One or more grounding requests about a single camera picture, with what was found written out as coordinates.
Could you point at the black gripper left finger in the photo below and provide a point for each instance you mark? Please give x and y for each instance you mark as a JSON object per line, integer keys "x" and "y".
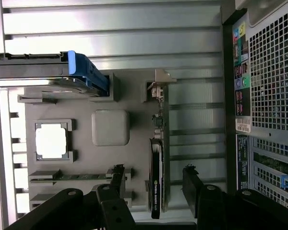
{"x": 110, "y": 206}

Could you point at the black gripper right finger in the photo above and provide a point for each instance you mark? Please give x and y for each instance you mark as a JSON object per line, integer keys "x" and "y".
{"x": 206, "y": 203}

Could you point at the green RAM stick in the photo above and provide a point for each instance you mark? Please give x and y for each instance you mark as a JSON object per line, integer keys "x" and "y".
{"x": 81, "y": 176}

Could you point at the green graphics card black fan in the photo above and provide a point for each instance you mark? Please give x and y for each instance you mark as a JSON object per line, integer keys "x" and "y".
{"x": 160, "y": 153}

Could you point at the grey parts rack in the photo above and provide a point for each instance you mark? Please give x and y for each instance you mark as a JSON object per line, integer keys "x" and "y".
{"x": 86, "y": 134}

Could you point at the silver square CPU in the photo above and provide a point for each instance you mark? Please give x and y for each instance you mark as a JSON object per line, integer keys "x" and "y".
{"x": 52, "y": 141}

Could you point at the black perforated PC case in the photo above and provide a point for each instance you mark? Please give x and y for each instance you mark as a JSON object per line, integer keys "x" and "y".
{"x": 266, "y": 100}

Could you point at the hard disk with blue caddy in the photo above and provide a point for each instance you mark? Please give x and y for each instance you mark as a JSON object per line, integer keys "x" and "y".
{"x": 62, "y": 76}

